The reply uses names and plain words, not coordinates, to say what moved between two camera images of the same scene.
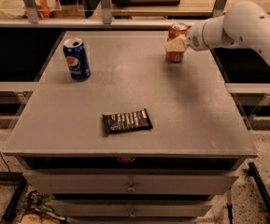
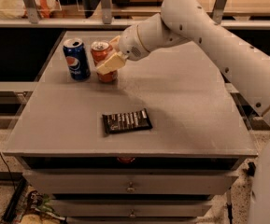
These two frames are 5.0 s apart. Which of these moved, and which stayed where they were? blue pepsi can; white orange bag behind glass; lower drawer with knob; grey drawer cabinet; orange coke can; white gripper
Moved: orange coke can; white gripper
Stayed: white orange bag behind glass; blue pepsi can; lower drawer with knob; grey drawer cabinet
